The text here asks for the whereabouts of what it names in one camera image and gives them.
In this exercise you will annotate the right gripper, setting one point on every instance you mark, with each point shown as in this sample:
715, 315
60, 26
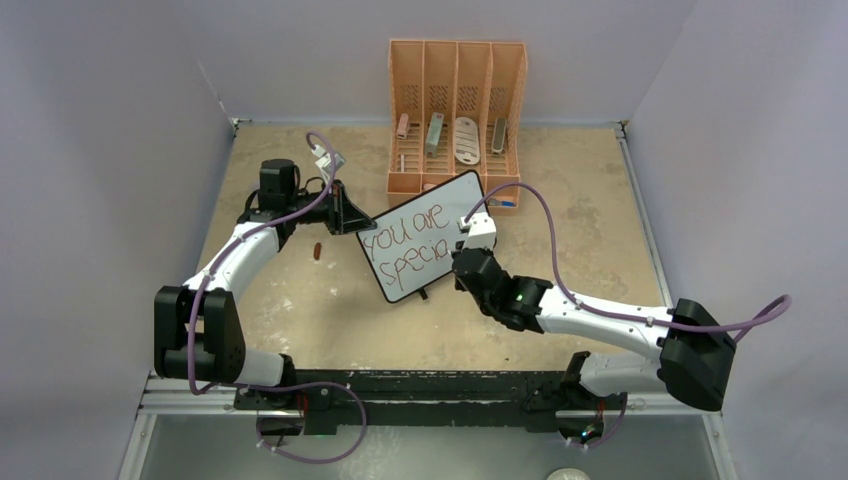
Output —
490, 251

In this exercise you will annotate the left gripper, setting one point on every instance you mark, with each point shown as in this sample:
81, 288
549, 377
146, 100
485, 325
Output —
342, 217

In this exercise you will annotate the black framed whiteboard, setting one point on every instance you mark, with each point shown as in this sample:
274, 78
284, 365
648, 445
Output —
411, 246

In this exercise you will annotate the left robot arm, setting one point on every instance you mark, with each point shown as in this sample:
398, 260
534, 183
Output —
197, 330

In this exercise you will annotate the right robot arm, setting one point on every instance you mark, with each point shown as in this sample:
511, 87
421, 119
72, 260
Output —
679, 350

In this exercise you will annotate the blue grey small item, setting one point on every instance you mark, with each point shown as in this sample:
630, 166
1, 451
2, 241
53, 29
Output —
501, 203

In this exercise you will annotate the white oval perforated plate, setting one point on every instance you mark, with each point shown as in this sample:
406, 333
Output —
466, 141

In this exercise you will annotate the grey green box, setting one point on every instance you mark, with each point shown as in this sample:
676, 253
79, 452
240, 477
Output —
433, 134

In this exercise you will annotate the grey eraser block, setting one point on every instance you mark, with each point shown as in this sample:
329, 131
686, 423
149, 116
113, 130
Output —
499, 132

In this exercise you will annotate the peach plastic desk organizer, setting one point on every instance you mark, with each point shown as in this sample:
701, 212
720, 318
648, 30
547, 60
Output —
455, 108

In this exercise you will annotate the white round object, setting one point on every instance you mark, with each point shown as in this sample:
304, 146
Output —
568, 474

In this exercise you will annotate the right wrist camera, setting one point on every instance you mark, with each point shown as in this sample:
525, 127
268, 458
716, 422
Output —
477, 232

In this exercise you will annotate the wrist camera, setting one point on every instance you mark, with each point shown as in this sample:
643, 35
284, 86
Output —
323, 163
477, 232

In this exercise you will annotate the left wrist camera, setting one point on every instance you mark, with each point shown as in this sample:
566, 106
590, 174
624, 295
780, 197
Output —
323, 163

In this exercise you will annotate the black aluminium base frame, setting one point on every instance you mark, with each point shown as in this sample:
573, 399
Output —
326, 399

